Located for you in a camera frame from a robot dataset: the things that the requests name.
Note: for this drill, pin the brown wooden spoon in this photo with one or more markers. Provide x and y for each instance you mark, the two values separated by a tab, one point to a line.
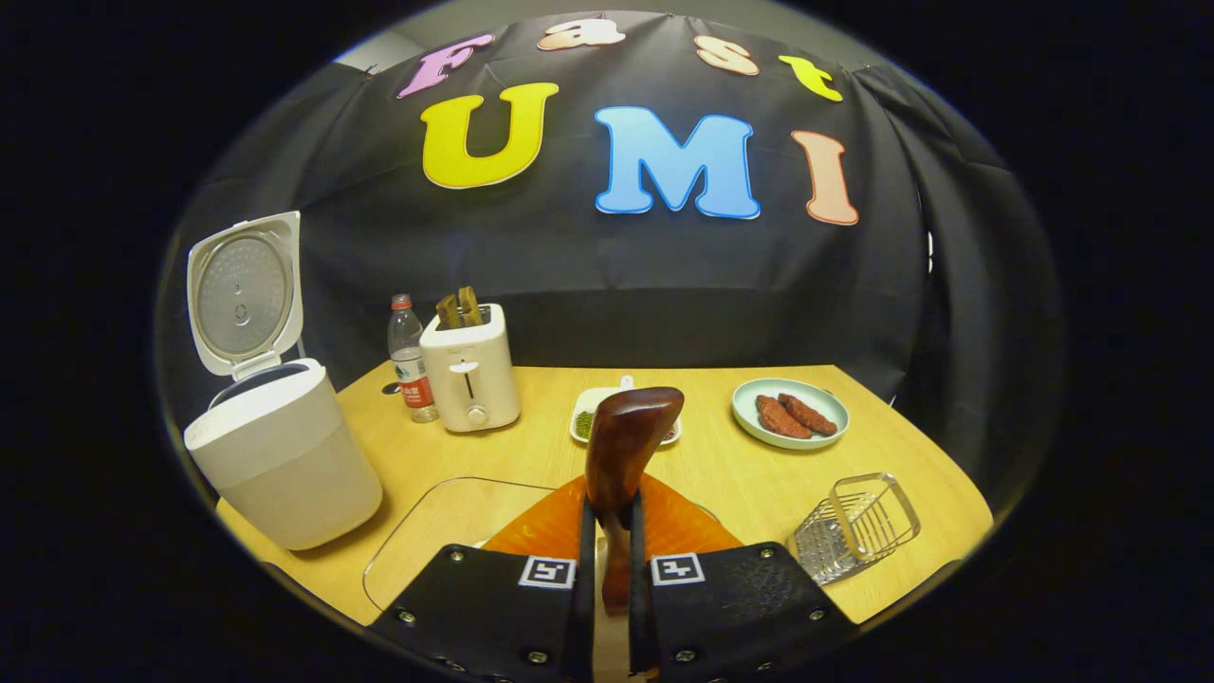
626	446

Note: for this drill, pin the pale green plate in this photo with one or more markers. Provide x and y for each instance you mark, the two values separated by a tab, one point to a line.
744	403

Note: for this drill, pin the clear glass rice container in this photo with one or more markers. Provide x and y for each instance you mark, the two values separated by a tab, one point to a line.
446	531

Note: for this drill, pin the clear plastic water bottle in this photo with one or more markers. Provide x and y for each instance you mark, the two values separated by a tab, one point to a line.
411	365

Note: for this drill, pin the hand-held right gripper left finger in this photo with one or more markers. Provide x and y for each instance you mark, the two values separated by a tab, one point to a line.
474	607

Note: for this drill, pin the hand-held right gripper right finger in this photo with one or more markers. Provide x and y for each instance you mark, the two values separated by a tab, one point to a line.
730	607

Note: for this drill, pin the red sausage piece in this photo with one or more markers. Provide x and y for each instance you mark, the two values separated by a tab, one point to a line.
781	419
811	415

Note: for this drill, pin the white rice cooker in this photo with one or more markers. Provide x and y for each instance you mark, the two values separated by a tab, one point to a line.
285	465

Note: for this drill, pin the brown toast slice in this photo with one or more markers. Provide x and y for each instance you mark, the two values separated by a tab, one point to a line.
449	313
470	306

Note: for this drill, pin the white divided bean dish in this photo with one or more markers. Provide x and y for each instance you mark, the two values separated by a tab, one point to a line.
582	417

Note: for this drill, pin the white toaster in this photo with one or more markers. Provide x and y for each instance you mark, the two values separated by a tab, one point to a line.
469	379

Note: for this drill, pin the black backdrop cloth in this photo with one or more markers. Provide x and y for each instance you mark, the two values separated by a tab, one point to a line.
569	275

